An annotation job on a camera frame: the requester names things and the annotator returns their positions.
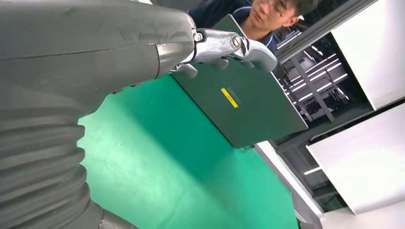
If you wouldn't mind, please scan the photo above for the dark green laptop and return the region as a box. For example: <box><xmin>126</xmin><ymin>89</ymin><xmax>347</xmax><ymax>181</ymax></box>
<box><xmin>171</xmin><ymin>14</ymin><xmax>309</xmax><ymax>149</ymax></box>

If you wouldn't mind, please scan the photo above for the person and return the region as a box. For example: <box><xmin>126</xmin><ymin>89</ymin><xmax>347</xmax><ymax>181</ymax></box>
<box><xmin>188</xmin><ymin>0</ymin><xmax>319</xmax><ymax>58</ymax></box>

